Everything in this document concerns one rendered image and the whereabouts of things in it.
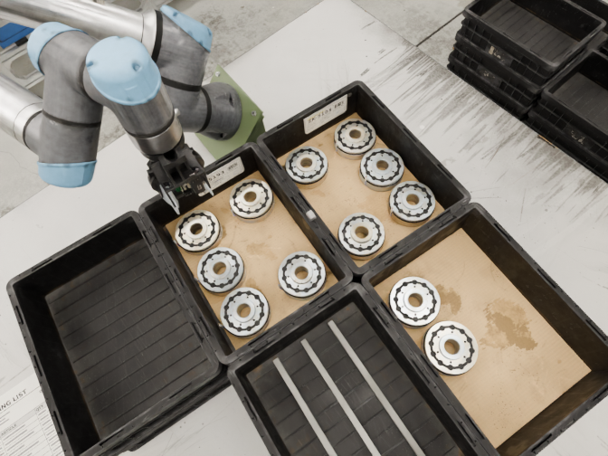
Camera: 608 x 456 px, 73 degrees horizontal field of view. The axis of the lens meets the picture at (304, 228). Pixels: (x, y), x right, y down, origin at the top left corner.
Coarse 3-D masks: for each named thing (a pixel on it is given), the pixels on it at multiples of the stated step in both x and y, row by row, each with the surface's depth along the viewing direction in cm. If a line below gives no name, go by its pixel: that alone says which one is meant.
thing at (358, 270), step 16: (336, 96) 97; (368, 96) 97; (304, 112) 96; (384, 112) 95; (272, 128) 95; (400, 128) 92; (416, 144) 90; (272, 160) 91; (432, 160) 88; (288, 176) 89; (448, 176) 87; (464, 192) 85; (448, 208) 84; (320, 224) 84; (432, 224) 83; (336, 240) 83; (400, 240) 82; (384, 256) 81; (352, 272) 81
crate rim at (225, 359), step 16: (256, 144) 93; (224, 160) 92; (272, 176) 90; (288, 192) 88; (144, 208) 89; (304, 208) 86; (160, 240) 85; (320, 240) 83; (336, 256) 81; (176, 272) 84; (336, 288) 79; (192, 304) 80; (288, 320) 77; (208, 336) 77; (240, 352) 75
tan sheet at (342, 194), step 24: (312, 144) 104; (384, 144) 103; (336, 168) 101; (384, 168) 100; (312, 192) 99; (336, 192) 98; (360, 192) 98; (384, 192) 97; (336, 216) 96; (384, 216) 95; (432, 216) 94; (360, 264) 91
